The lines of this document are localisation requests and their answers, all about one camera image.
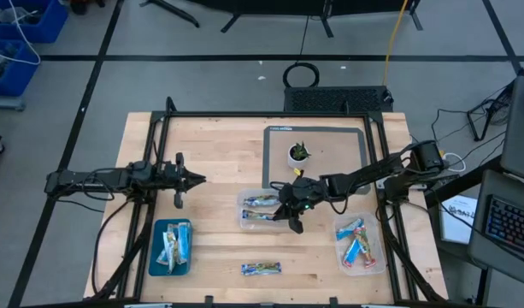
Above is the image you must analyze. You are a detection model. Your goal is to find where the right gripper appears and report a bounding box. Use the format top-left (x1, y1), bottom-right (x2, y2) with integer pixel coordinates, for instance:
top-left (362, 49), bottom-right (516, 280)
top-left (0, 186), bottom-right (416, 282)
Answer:
top-left (271, 175), bottom-right (328, 235)

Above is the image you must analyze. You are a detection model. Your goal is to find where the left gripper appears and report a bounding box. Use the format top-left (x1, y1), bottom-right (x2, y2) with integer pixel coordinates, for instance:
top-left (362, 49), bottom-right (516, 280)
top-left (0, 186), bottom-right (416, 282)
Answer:
top-left (156, 151), bottom-right (208, 210)

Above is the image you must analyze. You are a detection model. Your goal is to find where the green purple granola bar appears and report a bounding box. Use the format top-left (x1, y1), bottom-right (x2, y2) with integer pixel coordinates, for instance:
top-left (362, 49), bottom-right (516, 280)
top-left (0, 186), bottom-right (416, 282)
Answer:
top-left (241, 209), bottom-right (276, 222)
top-left (240, 262), bottom-right (283, 277)
top-left (243, 194), bottom-right (282, 208)

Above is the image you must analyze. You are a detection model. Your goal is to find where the blue red granola bar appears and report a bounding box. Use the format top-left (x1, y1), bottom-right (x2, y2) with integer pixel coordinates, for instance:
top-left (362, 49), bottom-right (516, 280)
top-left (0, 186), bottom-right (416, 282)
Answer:
top-left (335, 217), bottom-right (365, 240)
top-left (342, 238), bottom-right (363, 269)

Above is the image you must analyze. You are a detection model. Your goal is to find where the clear plastic container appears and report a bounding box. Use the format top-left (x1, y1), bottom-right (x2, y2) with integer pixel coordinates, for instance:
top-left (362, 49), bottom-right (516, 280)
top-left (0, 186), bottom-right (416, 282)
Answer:
top-left (236, 187), bottom-right (293, 232)
top-left (332, 212), bottom-right (386, 277)

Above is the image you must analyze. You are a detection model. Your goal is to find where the potted plant white pot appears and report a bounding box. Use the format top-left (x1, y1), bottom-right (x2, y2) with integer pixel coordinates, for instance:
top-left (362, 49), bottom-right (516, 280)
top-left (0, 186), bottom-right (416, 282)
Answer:
top-left (286, 141), bottom-right (312, 170)

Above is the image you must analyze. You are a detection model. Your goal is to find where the tan mat grey border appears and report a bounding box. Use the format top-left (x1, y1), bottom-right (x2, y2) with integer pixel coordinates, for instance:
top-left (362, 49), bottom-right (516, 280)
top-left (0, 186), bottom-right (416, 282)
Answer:
top-left (262, 125), bottom-right (372, 196)

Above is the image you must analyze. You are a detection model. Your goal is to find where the teal rectangular tray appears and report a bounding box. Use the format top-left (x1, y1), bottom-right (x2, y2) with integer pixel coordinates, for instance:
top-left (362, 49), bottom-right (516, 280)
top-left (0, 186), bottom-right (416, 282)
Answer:
top-left (147, 218), bottom-right (194, 278)

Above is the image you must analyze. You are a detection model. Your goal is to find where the black computer case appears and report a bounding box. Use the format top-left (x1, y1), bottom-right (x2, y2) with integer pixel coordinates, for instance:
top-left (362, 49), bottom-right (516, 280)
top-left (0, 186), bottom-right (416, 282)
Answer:
top-left (283, 85), bottom-right (394, 113)

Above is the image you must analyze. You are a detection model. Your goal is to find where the white paper sheet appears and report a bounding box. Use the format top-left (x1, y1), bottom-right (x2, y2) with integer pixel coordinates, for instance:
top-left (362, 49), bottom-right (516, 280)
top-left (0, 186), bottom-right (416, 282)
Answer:
top-left (439, 194), bottom-right (479, 246)

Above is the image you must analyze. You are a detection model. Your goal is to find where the black partition screen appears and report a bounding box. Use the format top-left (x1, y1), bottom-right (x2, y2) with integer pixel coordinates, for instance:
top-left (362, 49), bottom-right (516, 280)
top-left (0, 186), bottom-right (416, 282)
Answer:
top-left (139, 0), bottom-right (425, 39)

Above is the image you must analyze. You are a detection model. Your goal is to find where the blue plastic bin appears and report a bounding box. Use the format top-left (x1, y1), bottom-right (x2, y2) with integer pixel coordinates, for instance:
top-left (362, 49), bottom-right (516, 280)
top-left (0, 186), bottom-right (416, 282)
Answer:
top-left (0, 38), bottom-right (41, 98)
top-left (0, 0), bottom-right (69, 44)

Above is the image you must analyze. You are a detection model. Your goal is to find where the grey cart base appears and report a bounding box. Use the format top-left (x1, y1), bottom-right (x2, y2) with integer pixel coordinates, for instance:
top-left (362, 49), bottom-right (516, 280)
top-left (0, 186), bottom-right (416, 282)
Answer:
top-left (0, 94), bottom-right (26, 112)

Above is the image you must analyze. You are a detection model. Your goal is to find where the grey desk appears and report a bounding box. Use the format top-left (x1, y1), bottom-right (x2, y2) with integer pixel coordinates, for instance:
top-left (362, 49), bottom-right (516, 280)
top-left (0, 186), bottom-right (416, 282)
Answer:
top-left (466, 169), bottom-right (524, 288)
top-left (499, 74), bottom-right (524, 183)

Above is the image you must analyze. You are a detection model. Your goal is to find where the black backlit keyboard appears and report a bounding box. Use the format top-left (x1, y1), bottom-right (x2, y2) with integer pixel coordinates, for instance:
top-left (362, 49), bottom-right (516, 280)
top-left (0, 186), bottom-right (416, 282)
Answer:
top-left (483, 194), bottom-right (524, 258)

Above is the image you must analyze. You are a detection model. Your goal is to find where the black aluminium frame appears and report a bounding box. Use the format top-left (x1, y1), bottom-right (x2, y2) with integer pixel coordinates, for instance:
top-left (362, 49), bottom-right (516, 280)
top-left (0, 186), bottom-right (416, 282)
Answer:
top-left (90, 96), bottom-right (449, 307)

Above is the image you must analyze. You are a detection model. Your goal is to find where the black coiled cable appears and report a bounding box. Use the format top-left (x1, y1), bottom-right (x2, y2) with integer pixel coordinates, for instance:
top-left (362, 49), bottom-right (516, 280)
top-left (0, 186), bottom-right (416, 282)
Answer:
top-left (282, 15), bottom-right (321, 89)

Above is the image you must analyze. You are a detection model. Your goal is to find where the white looped cable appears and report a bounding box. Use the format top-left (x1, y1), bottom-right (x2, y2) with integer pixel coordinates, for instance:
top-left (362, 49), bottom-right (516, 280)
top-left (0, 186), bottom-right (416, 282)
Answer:
top-left (441, 151), bottom-right (467, 174)

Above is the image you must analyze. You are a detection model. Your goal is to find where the yellow cable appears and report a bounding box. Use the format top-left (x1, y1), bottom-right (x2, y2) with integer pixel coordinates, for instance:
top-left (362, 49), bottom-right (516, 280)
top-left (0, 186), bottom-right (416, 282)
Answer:
top-left (381, 0), bottom-right (410, 86)

